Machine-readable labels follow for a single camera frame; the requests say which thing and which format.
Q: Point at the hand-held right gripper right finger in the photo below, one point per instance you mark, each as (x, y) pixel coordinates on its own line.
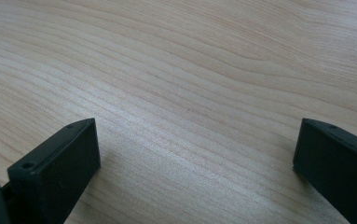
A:
(337, 168)

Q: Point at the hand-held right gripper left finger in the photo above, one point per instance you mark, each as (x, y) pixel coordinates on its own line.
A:
(58, 174)

